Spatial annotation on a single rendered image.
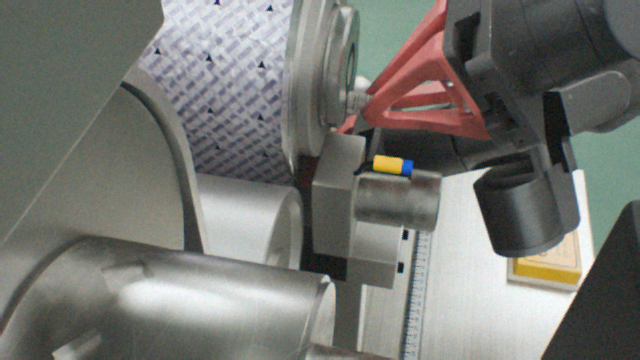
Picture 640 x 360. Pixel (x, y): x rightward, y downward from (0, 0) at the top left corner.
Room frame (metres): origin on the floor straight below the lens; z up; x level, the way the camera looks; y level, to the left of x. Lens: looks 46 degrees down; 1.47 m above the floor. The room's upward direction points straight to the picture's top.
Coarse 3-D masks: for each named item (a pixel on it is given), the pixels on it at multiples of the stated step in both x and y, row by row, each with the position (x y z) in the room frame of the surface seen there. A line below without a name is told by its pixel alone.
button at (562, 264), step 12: (564, 240) 0.43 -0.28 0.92; (576, 240) 0.43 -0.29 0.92; (552, 252) 0.41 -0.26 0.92; (564, 252) 0.41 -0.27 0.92; (576, 252) 0.41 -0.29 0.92; (516, 264) 0.40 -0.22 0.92; (528, 264) 0.39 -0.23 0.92; (540, 264) 0.39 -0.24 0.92; (552, 264) 0.39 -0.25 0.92; (564, 264) 0.39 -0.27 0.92; (576, 264) 0.39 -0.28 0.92; (528, 276) 0.39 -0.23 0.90; (540, 276) 0.39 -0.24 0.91; (552, 276) 0.38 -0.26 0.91; (564, 276) 0.38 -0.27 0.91; (576, 276) 0.38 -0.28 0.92
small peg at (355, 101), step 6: (348, 96) 0.30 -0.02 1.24; (354, 96) 0.30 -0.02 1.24; (360, 96) 0.30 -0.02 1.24; (366, 96) 0.30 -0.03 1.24; (372, 96) 0.29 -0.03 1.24; (348, 102) 0.29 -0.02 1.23; (354, 102) 0.29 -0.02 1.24; (360, 102) 0.29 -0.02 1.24; (366, 102) 0.29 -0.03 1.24; (348, 108) 0.29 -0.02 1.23; (354, 108) 0.29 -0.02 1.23; (360, 108) 0.29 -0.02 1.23; (390, 108) 0.29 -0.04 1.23
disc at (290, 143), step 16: (304, 0) 0.28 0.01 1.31; (304, 16) 0.28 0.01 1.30; (288, 32) 0.26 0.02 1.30; (288, 48) 0.26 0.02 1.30; (288, 64) 0.25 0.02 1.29; (288, 80) 0.25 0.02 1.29; (288, 96) 0.24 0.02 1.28; (288, 112) 0.24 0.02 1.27; (288, 128) 0.24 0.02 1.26; (288, 144) 0.24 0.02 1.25; (288, 160) 0.24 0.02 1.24; (304, 160) 0.27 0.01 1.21; (304, 176) 0.27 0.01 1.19
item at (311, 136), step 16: (320, 0) 0.29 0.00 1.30; (336, 0) 0.33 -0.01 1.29; (320, 16) 0.28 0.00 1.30; (304, 32) 0.28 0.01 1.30; (320, 32) 0.28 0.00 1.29; (304, 48) 0.27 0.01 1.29; (320, 48) 0.28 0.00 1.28; (304, 64) 0.27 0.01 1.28; (304, 80) 0.26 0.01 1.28; (304, 96) 0.26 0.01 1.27; (304, 112) 0.25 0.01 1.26; (304, 128) 0.25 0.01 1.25; (320, 128) 0.28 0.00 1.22; (304, 144) 0.26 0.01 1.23; (320, 144) 0.28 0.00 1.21
